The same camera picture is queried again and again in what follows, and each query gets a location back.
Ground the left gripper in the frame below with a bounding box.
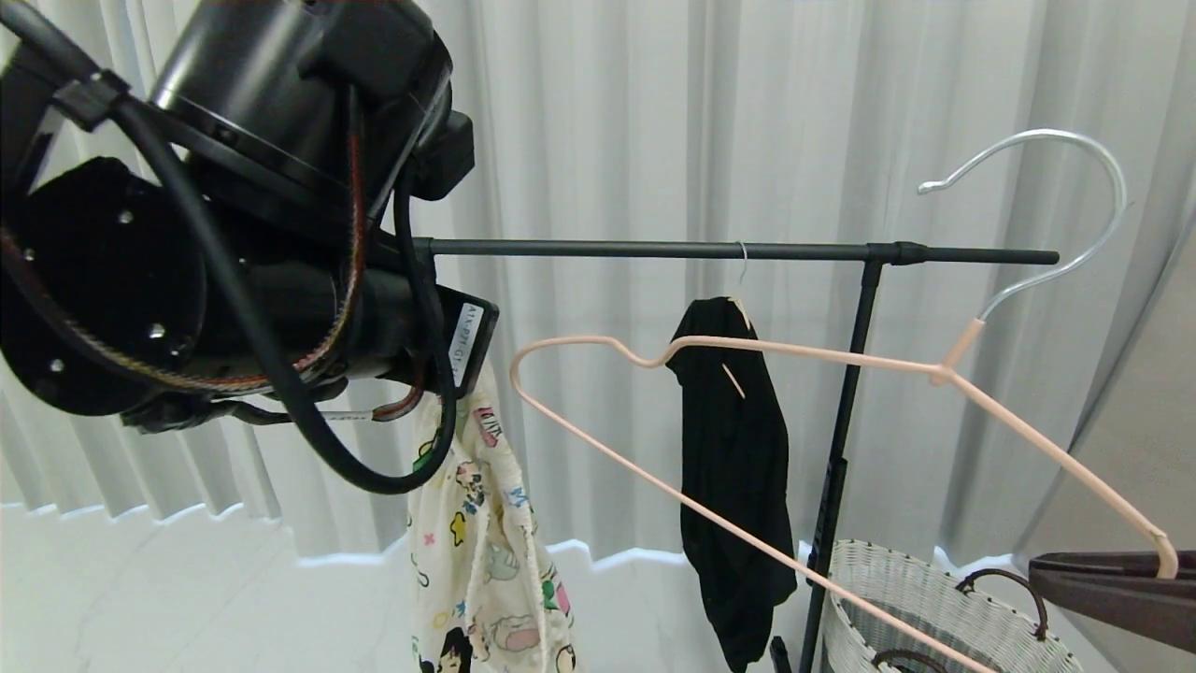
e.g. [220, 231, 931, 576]
[335, 265, 501, 392]

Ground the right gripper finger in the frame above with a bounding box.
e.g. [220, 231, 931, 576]
[1035, 572, 1196, 655]
[1027, 550, 1196, 582]

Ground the pink clothes hanger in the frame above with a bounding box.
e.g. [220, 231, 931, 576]
[721, 240, 754, 400]
[508, 128, 1181, 673]

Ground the cream printed garment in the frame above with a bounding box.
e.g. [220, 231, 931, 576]
[407, 359, 580, 673]

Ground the black garment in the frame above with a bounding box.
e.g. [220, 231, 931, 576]
[665, 296, 800, 673]

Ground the white laundry basket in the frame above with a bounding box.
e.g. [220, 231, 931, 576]
[820, 538, 1087, 673]

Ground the black clothes rack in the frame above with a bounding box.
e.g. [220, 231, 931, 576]
[411, 237, 1061, 673]

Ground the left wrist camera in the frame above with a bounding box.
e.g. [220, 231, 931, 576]
[409, 108, 477, 204]

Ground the black cable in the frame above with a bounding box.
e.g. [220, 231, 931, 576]
[0, 0, 461, 496]

